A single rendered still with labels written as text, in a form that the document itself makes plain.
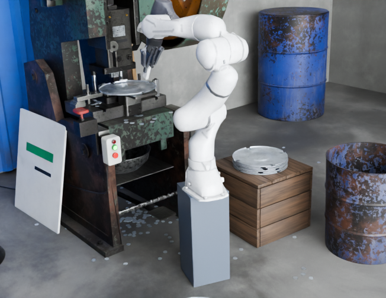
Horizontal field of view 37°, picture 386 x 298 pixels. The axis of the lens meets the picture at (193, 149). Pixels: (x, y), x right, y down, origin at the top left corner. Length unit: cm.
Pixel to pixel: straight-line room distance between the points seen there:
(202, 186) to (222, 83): 47
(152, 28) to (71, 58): 76
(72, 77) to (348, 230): 161
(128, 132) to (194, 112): 63
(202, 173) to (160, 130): 61
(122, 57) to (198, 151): 74
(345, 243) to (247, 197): 52
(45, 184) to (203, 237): 110
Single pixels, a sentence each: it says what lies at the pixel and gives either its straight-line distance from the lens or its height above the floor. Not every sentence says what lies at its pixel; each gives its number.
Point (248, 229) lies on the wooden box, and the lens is 298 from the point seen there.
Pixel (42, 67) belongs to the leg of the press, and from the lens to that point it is 321.
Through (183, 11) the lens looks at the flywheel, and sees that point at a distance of 309.
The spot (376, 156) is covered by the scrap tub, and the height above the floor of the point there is 41.
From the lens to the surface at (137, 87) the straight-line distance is 295.
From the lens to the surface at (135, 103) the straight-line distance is 295.
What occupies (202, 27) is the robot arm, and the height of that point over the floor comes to 116.
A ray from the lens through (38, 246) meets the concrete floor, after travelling 316.
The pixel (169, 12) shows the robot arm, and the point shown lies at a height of 119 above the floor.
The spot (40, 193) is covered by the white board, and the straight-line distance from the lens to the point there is 336.
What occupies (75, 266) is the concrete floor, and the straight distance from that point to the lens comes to 293.
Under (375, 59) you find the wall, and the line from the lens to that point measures 590.
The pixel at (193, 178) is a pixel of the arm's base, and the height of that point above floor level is 52.
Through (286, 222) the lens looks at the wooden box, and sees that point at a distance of 305.
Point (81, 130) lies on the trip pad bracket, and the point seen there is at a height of 67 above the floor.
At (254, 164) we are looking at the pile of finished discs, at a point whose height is 40.
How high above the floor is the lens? 151
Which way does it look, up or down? 20 degrees down
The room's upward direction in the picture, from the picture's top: 2 degrees counter-clockwise
